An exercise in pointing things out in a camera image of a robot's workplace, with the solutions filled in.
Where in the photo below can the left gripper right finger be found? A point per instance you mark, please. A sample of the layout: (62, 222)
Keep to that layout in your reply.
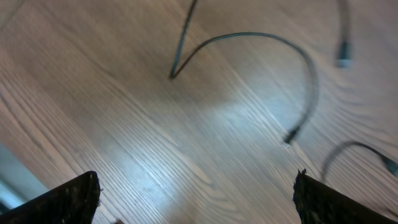
(317, 203)

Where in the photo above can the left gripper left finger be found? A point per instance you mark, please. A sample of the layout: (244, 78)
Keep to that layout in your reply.
(73, 202)

